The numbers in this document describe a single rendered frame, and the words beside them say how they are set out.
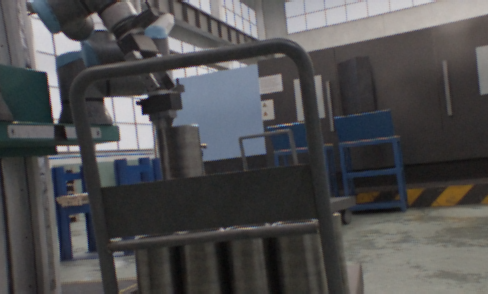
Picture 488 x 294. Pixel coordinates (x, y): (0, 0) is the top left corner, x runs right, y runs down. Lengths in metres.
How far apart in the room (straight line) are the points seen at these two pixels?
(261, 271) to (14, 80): 1.09
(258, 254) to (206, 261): 0.14
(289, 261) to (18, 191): 1.08
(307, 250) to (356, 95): 5.78
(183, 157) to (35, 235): 0.73
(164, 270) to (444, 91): 6.08
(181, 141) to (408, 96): 5.88
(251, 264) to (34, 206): 0.96
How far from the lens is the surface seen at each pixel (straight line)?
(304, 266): 1.46
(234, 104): 7.91
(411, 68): 7.43
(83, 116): 1.40
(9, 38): 2.25
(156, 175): 6.55
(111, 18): 1.58
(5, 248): 2.14
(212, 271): 1.52
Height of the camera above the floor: 0.70
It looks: 1 degrees up
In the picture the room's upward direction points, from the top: 7 degrees counter-clockwise
